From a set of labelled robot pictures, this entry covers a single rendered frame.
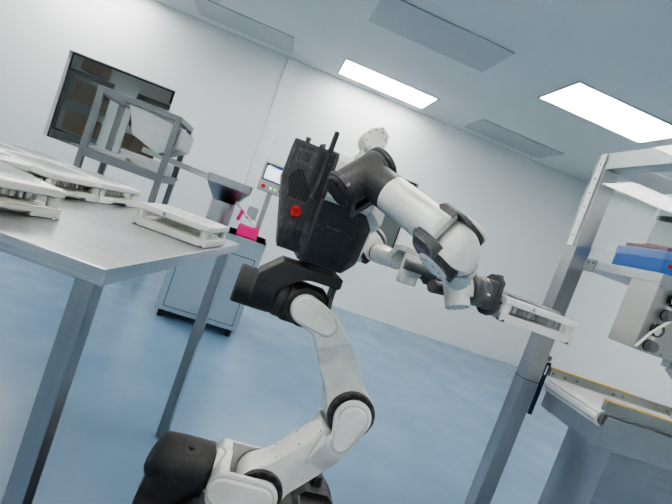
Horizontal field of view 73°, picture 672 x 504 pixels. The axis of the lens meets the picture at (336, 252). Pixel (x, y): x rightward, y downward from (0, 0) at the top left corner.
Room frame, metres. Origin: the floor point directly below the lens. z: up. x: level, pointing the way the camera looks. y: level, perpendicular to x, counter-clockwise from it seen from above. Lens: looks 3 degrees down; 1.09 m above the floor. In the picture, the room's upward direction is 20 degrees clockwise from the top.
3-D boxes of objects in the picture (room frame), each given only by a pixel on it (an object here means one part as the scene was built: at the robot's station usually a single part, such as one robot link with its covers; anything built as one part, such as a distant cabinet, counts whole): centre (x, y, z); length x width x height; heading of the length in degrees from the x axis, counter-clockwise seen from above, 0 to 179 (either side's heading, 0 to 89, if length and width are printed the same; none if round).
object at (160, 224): (1.55, 0.52, 0.89); 0.24 x 0.24 x 0.02; 0
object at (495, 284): (1.30, -0.43, 1.05); 0.12 x 0.10 x 0.13; 132
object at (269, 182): (3.80, 0.68, 1.07); 0.23 x 0.10 x 0.62; 100
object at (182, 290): (3.62, 0.86, 0.38); 0.63 x 0.57 x 0.76; 100
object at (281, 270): (1.32, 0.10, 0.87); 0.28 x 0.13 x 0.18; 100
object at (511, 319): (1.45, -0.60, 1.00); 0.24 x 0.24 x 0.02; 10
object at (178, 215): (1.55, 0.52, 0.94); 0.25 x 0.24 x 0.02; 0
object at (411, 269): (1.46, -0.27, 1.04); 0.11 x 0.11 x 0.11; 2
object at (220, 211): (3.67, 0.92, 0.95); 0.49 x 0.36 x 0.38; 100
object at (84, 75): (5.80, 3.24, 1.43); 1.32 x 0.01 x 1.11; 100
